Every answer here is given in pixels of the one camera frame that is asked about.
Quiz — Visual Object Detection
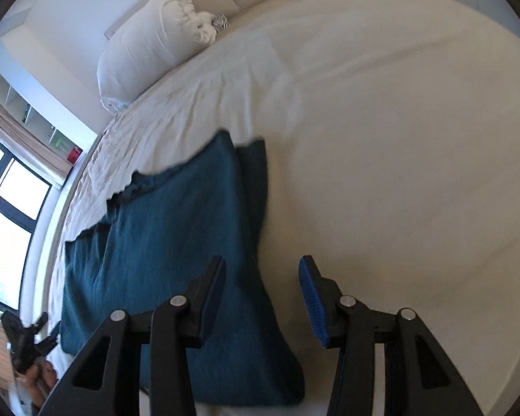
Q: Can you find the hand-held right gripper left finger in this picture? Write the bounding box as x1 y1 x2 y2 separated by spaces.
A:
37 255 227 416

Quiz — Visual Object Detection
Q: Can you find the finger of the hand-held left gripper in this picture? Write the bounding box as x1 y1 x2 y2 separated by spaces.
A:
37 321 64 357
30 311 50 337

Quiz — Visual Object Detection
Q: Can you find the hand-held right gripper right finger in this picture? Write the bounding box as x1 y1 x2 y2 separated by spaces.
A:
298 255 485 416

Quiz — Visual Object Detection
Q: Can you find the dark teal sweater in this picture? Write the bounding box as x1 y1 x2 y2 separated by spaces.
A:
61 130 306 406

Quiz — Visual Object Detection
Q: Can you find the person's left hand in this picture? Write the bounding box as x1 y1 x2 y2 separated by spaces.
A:
26 361 61 406

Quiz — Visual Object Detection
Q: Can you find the black framed window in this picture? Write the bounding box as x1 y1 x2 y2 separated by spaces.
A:
0 125 53 313

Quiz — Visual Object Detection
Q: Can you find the bed with cream sheet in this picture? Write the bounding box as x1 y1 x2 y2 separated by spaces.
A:
47 0 520 416

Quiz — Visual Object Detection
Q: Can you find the beige curtain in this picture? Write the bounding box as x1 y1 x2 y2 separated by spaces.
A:
0 94 71 188

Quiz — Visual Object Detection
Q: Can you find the white open shelf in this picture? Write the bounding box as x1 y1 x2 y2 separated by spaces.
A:
0 68 97 171

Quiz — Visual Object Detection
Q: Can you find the white pillow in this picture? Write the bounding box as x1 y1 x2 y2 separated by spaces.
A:
96 0 220 112

